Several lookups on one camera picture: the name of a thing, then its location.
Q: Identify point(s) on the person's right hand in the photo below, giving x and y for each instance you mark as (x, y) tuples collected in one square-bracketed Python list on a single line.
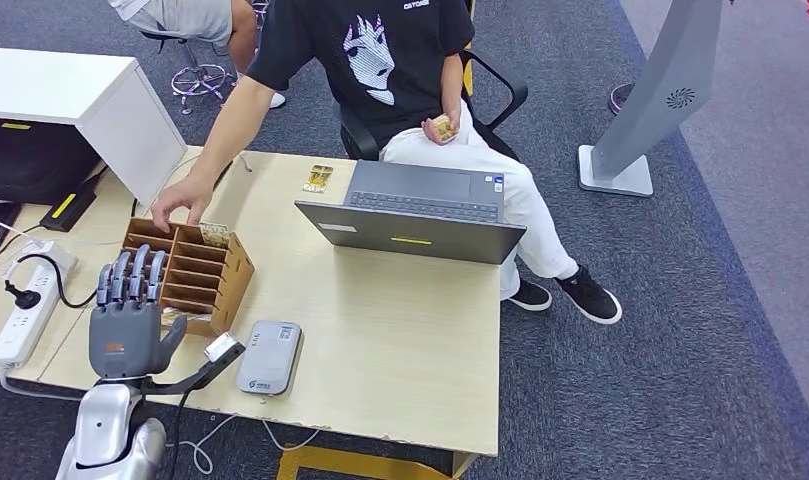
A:
[(185, 195)]

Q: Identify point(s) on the person's left hand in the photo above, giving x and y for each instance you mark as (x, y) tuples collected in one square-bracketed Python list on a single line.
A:
[(452, 131)]

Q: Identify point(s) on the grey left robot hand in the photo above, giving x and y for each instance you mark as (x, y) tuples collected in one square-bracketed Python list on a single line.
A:
[(122, 341)]

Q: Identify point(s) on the stack of gold cards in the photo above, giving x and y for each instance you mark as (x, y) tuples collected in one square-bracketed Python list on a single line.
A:
[(442, 128)]

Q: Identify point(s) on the cardboard slotted organizer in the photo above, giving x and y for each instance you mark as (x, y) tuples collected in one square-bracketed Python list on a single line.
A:
[(232, 278)]

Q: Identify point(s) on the person's right forearm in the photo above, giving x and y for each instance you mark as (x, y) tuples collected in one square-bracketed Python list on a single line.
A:
[(235, 129)]

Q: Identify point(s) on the person's left forearm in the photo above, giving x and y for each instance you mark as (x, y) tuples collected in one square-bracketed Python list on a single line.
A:
[(452, 86)]

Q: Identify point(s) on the person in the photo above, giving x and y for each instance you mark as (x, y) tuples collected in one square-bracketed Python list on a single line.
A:
[(192, 16), (377, 66)]

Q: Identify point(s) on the grey card reader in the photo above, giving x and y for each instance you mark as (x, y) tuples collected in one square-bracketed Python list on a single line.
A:
[(269, 358)]

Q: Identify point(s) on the black smartphone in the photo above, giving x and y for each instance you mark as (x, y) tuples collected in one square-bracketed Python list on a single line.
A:
[(222, 173)]

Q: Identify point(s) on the black office chair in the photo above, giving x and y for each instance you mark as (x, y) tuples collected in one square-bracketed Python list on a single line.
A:
[(358, 139)]

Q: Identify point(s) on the white power strip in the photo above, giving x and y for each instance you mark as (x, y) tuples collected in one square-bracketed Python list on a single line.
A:
[(23, 318)]

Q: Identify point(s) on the grey laptop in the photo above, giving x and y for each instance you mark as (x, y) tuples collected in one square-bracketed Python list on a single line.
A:
[(410, 232)]

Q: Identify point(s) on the black device with yellow label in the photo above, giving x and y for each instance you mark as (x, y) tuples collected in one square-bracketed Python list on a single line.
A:
[(66, 206)]

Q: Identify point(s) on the white cabinet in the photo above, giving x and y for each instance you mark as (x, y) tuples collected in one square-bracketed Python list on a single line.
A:
[(59, 86)]

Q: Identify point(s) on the round purple-rimmed base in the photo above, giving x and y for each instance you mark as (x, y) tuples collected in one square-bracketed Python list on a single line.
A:
[(617, 99)]

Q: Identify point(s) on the grey kiosk stand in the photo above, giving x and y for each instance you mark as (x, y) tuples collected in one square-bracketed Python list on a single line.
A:
[(662, 86)]

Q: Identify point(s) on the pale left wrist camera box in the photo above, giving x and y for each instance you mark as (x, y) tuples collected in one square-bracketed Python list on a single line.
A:
[(221, 347)]

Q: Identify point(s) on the yellow table frame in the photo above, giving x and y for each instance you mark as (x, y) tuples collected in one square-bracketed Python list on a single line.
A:
[(351, 464)]

